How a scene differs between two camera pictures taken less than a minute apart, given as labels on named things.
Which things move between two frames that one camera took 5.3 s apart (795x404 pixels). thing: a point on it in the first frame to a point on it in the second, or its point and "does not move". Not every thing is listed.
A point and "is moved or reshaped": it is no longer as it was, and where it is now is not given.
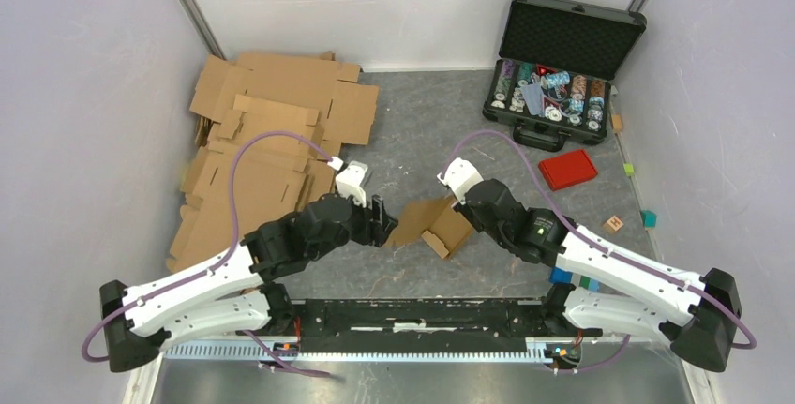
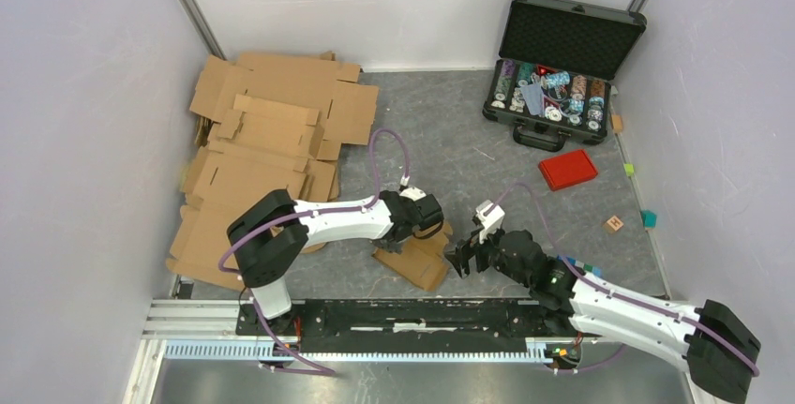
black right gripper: [468, 211] to [460, 257]
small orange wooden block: [617, 122] does not move
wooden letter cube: [612, 224] does not move
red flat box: [567, 169] does not move
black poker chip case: [550, 82] does not move
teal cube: [649, 218] does not move
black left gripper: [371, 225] to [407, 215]
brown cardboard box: [442, 229] is moved or reshaped
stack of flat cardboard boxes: [268, 126] does not move
